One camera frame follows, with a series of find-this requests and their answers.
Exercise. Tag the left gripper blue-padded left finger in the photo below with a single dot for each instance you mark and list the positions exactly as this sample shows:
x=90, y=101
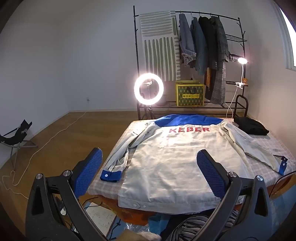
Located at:
x=54, y=211

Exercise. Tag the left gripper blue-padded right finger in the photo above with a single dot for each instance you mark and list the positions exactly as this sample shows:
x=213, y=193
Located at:
x=254, y=220

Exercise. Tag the white and blue jacket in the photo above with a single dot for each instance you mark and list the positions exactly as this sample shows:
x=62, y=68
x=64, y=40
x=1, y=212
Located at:
x=158, y=167

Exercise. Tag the black metal clothes rack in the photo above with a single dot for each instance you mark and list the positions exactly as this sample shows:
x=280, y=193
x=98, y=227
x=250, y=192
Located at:
x=144, y=112

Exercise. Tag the black folding chair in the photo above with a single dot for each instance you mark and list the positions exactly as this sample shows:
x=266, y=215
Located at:
x=15, y=139

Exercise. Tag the folded black garment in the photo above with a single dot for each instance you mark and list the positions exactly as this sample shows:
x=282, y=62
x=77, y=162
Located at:
x=250, y=126

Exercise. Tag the hanging grey plaid coat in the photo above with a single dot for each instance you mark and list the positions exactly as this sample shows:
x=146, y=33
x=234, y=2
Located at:
x=217, y=55

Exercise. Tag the yellow green storage box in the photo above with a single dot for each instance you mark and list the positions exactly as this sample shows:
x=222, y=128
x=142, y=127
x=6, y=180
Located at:
x=189, y=94

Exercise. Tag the white clip desk lamp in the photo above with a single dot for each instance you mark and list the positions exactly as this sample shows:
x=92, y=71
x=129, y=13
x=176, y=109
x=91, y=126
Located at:
x=239, y=85

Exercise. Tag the hanging blue denim jacket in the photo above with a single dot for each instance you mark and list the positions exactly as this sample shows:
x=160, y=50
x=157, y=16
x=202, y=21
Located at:
x=186, y=42

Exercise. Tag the hanging teal jacket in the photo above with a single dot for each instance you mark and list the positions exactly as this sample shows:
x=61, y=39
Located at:
x=200, y=46

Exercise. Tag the green striped white cloth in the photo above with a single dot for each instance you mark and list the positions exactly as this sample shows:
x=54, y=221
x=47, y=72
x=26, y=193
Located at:
x=160, y=40

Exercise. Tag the ring light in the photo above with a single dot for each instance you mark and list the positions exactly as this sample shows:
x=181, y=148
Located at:
x=148, y=80

